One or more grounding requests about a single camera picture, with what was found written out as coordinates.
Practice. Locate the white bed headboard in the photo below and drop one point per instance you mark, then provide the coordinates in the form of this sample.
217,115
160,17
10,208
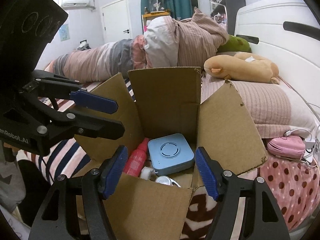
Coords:
287,33

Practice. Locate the light blue square device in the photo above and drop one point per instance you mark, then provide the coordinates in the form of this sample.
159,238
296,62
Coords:
170,154

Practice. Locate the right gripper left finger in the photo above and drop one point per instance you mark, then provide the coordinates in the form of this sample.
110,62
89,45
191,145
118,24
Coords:
57,217

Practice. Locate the silver round tin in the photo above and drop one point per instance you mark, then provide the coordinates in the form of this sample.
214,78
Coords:
165,180

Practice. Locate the green plush toy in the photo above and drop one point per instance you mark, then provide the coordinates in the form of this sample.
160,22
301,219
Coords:
235,44

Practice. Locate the pink pouch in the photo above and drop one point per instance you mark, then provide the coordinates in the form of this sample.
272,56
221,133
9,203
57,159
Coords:
290,147

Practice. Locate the small white dropper bottle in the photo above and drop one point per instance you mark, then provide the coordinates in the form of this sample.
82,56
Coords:
148,173

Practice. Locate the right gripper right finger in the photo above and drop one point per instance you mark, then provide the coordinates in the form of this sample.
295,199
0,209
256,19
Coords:
262,216

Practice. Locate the pink polka dot cloth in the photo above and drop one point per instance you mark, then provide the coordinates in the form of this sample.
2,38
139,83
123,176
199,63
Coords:
295,186

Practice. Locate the brown cardboard box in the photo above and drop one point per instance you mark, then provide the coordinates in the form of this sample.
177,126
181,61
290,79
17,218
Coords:
166,101

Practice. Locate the white air conditioner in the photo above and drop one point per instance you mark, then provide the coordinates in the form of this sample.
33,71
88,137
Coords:
77,4

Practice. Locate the cluttered wall shelf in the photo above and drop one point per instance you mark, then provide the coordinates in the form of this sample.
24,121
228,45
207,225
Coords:
219,11

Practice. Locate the pink ribbed pillow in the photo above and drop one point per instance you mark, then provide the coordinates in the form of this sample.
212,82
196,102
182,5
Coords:
265,104

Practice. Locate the yellow wooden shelf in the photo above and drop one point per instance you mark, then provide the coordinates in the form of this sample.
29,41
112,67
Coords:
147,18

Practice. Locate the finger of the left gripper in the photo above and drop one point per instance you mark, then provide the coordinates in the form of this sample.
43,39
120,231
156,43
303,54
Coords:
92,126
94,102

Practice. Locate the white door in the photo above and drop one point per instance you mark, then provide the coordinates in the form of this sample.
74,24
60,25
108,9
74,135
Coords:
116,21

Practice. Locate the red pink bottle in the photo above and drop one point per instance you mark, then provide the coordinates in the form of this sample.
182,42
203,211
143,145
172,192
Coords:
136,161

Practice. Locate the grey star patterned cloth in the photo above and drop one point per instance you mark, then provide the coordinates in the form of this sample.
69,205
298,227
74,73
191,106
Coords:
12,186

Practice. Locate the tan plush toy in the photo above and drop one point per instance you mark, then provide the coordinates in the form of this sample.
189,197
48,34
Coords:
242,67

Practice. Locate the rolled pink grey duvet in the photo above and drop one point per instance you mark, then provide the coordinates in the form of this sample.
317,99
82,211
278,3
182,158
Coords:
167,42

